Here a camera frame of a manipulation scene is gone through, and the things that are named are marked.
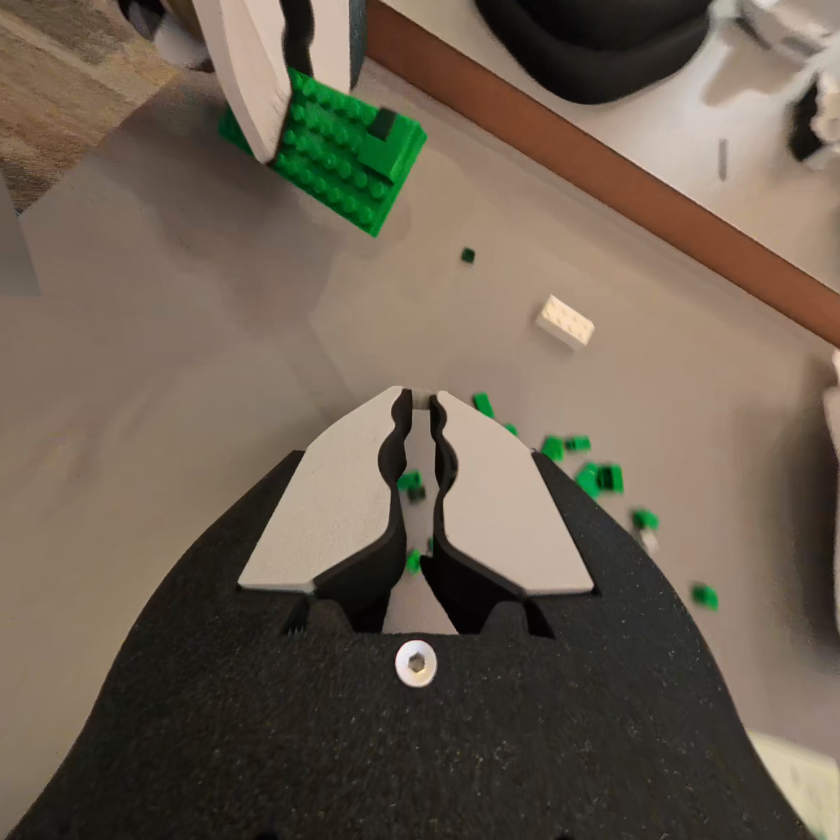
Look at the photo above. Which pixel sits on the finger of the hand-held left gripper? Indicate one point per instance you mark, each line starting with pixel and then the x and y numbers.
pixel 250 59
pixel 339 33

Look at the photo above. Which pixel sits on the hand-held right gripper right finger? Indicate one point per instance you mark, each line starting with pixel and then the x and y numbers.
pixel 512 512

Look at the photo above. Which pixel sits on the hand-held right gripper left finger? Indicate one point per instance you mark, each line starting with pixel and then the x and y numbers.
pixel 328 512

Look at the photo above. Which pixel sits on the green studded brick plate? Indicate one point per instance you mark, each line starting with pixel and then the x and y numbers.
pixel 341 164

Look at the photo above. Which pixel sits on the grey desk with brown edge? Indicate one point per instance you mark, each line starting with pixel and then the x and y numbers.
pixel 656 197

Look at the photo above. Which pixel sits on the scatter of small green bricks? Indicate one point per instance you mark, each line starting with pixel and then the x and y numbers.
pixel 597 479

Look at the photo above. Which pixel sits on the white rectangular brick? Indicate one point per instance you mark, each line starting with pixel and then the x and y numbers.
pixel 565 322

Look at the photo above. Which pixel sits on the idle black gripper device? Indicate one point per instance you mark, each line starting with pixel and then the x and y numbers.
pixel 591 53

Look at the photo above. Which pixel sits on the tiny dark green tile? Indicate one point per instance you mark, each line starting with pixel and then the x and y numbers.
pixel 467 255

